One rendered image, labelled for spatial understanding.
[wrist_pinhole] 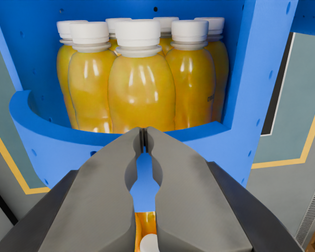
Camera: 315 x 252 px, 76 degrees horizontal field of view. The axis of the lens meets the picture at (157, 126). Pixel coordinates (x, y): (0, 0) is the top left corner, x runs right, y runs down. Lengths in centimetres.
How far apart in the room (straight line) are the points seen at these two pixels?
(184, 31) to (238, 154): 13
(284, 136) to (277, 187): 62
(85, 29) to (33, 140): 11
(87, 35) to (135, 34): 7
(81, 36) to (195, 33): 11
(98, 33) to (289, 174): 222
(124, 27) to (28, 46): 15
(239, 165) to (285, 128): 176
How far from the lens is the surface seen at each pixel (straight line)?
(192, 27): 22
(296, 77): 177
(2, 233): 238
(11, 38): 27
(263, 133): 166
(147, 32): 18
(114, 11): 38
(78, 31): 23
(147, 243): 39
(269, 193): 243
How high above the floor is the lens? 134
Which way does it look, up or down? 60 degrees down
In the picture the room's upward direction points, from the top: 173 degrees clockwise
